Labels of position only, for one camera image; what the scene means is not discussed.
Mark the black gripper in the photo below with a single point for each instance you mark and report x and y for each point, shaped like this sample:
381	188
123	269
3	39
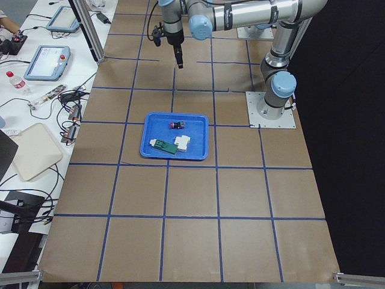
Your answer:
175	38

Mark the far teach pendant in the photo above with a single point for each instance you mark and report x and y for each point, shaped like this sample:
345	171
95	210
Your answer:
63	21

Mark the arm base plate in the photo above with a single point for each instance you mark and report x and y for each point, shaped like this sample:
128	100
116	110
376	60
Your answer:
261	115
254	33

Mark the black power adapter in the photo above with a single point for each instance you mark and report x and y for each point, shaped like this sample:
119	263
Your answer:
104	19

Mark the green white terminal block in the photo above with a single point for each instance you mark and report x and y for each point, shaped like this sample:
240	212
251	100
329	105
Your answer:
163	146

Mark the near teach pendant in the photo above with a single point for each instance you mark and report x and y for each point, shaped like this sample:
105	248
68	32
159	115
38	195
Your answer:
48	63

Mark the beige plastic tray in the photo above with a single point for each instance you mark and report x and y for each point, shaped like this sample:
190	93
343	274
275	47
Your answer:
37	151

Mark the clear plastic water bottle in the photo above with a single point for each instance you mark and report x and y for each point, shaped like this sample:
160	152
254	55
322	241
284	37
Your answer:
18	83

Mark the red emergency stop button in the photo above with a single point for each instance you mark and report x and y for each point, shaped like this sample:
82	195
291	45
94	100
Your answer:
177	125

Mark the blue plastic tray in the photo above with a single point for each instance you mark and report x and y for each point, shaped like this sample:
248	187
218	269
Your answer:
157	126

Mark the white circuit breaker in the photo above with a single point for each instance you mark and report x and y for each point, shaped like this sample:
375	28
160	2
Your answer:
182	142

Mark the aluminium frame post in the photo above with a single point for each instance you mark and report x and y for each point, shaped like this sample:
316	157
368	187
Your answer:
83	17

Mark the teach pendant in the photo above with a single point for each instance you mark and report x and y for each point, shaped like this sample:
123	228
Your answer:
63	21
48	63

